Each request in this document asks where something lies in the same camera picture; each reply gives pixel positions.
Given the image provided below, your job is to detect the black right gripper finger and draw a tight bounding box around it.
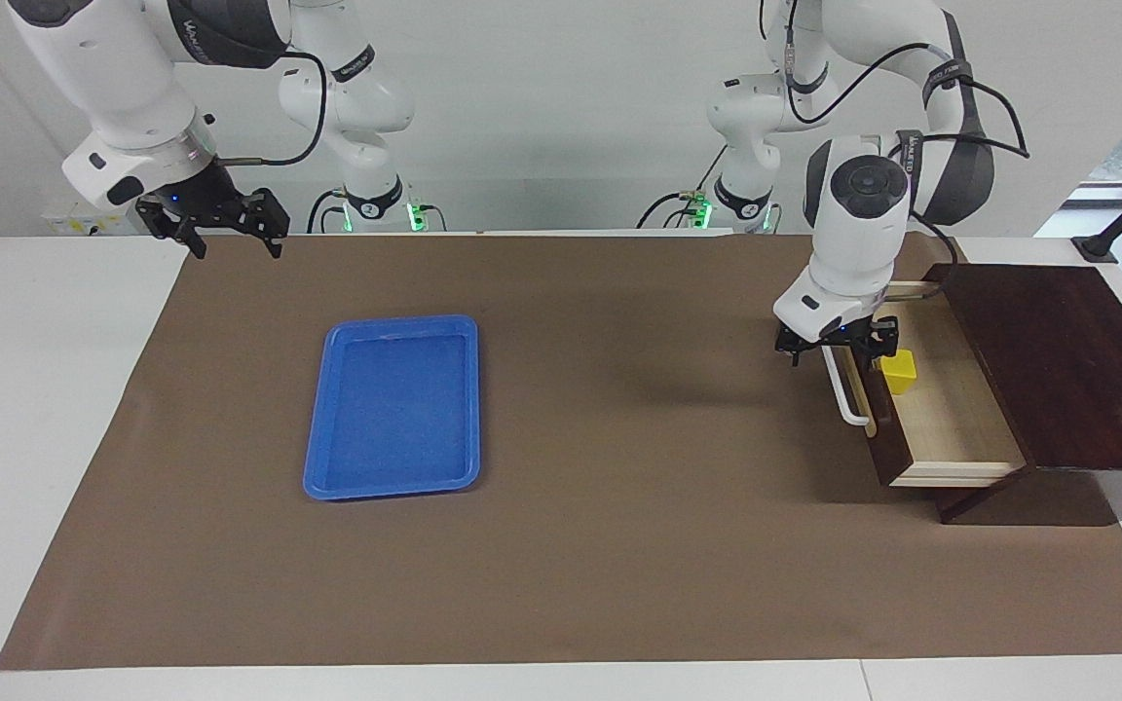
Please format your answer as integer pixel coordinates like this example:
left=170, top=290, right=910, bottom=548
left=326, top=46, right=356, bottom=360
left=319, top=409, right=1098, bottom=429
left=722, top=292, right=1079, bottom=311
left=230, top=187, right=290, bottom=260
left=134, top=193, right=208, bottom=261

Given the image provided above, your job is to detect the yellow cube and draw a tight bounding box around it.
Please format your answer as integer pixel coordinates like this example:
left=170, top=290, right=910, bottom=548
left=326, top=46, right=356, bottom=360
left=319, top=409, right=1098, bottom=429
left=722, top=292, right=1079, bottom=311
left=879, top=350, right=916, bottom=396

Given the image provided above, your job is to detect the wooden drawer with white handle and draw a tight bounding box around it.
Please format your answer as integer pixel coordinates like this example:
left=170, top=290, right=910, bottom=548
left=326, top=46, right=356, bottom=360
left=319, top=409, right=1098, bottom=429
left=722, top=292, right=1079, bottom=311
left=819, top=279, right=1029, bottom=490

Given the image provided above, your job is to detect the dark wooden drawer cabinet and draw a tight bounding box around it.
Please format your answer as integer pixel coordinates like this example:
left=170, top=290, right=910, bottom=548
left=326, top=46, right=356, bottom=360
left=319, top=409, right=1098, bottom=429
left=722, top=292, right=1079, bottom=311
left=923, top=263, right=1122, bottom=527

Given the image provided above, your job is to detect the white box with yellow label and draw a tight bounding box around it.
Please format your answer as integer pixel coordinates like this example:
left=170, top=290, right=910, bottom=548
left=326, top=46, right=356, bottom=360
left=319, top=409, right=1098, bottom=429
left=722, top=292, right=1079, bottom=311
left=43, top=203, right=148, bottom=238

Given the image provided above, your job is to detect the blue plastic tray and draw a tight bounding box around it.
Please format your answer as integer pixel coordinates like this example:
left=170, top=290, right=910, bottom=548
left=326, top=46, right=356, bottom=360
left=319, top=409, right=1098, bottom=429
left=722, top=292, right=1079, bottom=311
left=303, top=314, right=480, bottom=501

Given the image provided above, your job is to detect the brown table mat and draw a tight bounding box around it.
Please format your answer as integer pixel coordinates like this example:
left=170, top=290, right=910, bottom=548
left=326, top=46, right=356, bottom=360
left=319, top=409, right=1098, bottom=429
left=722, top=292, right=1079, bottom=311
left=0, top=234, right=1122, bottom=671

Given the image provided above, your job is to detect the black base cable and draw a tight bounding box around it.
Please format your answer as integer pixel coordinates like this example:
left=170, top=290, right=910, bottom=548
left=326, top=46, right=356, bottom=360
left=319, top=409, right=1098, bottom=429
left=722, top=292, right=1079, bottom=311
left=306, top=188, right=348, bottom=235
left=637, top=146, right=718, bottom=231

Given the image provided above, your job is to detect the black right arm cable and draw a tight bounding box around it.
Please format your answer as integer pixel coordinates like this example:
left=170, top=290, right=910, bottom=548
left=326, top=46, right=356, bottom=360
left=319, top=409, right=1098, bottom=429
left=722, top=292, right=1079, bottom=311
left=215, top=49, right=328, bottom=166

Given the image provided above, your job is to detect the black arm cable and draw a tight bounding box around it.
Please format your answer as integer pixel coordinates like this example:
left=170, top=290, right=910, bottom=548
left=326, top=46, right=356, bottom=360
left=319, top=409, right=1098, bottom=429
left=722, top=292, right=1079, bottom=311
left=783, top=0, right=1029, bottom=289
left=215, top=49, right=328, bottom=166

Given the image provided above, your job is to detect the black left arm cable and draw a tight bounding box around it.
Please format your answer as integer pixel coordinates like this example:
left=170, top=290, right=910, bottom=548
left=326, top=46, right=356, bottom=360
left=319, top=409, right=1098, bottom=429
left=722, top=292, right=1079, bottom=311
left=783, top=0, right=1029, bottom=289

